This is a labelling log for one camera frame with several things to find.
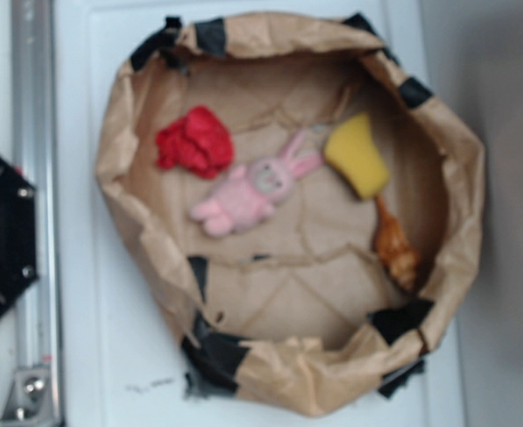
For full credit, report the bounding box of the brown toy chicken drumstick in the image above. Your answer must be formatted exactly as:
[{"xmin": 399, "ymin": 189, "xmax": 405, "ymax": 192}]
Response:
[{"xmin": 374, "ymin": 195, "xmax": 421, "ymax": 294}]

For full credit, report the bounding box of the red crumpled cloth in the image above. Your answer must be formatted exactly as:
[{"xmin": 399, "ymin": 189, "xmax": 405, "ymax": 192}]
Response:
[{"xmin": 156, "ymin": 105, "xmax": 234, "ymax": 180}]

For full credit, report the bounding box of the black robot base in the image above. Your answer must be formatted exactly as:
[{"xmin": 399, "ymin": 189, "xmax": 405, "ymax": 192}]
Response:
[{"xmin": 0, "ymin": 157, "xmax": 37, "ymax": 318}]

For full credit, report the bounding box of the yellow green sponge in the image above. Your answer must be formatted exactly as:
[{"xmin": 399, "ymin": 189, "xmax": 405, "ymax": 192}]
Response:
[{"xmin": 324, "ymin": 112, "xmax": 390, "ymax": 200}]

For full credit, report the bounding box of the pink plush bunny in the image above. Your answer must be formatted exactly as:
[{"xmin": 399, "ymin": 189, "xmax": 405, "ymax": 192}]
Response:
[{"xmin": 189, "ymin": 131, "xmax": 324, "ymax": 238}]

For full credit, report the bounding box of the brown paper bag bin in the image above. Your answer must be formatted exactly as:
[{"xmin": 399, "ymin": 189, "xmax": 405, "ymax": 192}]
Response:
[{"xmin": 96, "ymin": 12, "xmax": 484, "ymax": 416}]

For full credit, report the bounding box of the metal corner bracket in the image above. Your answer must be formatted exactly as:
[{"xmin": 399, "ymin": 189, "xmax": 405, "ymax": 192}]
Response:
[{"xmin": 0, "ymin": 367, "xmax": 54, "ymax": 427}]

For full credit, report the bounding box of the aluminium frame rail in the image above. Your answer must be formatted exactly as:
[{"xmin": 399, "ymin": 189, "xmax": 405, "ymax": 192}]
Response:
[{"xmin": 11, "ymin": 1, "xmax": 65, "ymax": 426}]

